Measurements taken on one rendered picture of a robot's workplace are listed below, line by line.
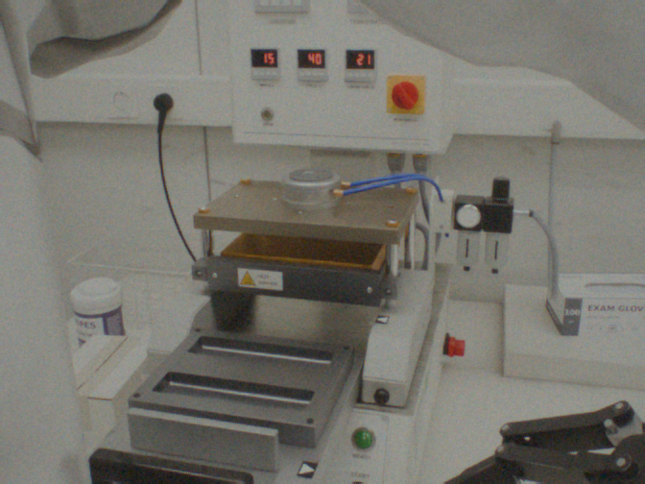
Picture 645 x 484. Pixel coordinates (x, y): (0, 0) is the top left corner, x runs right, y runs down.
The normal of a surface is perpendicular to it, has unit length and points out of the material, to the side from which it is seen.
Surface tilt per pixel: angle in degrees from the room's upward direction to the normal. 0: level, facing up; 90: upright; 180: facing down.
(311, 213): 0
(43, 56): 55
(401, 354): 41
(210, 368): 0
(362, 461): 65
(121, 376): 3
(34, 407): 105
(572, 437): 111
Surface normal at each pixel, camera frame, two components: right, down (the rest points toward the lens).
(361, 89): -0.26, 0.33
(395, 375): -0.18, -0.50
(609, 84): -0.08, 0.53
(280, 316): -0.02, -0.94
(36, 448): 0.80, 0.28
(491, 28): 0.15, 0.91
